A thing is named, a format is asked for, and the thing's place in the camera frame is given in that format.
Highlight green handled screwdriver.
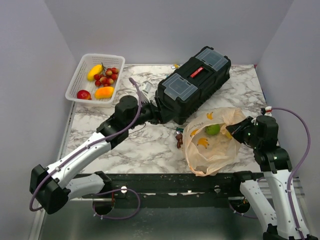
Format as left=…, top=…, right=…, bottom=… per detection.
left=164, top=125, right=184, bottom=133

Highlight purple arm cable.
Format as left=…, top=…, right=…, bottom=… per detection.
left=228, top=106, right=311, bottom=240
left=29, top=77, right=148, bottom=221

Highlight green fake apple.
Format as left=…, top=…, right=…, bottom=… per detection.
left=205, top=124, right=221, bottom=136

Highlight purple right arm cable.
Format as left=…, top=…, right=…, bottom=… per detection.
left=228, top=106, right=311, bottom=240

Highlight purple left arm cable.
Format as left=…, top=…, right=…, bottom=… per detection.
left=29, top=77, right=148, bottom=221

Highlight translucent orange plastic bag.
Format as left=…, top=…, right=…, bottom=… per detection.
left=182, top=107, right=246, bottom=177

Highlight yellow fake lemon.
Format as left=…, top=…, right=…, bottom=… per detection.
left=225, top=132, right=233, bottom=139

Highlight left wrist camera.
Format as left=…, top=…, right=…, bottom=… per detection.
left=142, top=81, right=153, bottom=95

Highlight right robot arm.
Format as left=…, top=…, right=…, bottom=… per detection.
left=226, top=115, right=315, bottom=240

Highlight red yellow fake fruits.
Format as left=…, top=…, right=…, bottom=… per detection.
left=94, top=64, right=120, bottom=87

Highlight orange yellow fake mango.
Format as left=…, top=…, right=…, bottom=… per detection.
left=94, top=86, right=114, bottom=99

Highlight white plastic basket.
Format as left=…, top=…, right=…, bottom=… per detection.
left=65, top=53, right=125, bottom=108

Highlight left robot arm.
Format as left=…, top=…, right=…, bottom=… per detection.
left=29, top=95, right=160, bottom=214

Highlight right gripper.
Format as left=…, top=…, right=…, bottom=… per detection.
left=226, top=115, right=261, bottom=148

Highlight black base bar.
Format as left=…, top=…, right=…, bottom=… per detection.
left=74, top=172, right=263, bottom=208

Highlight black plastic toolbox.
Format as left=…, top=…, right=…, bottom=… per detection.
left=155, top=46, right=231, bottom=125

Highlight red fake fruit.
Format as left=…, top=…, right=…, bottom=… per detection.
left=76, top=89, right=92, bottom=100

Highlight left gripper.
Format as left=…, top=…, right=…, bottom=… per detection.
left=126, top=96, right=178, bottom=130

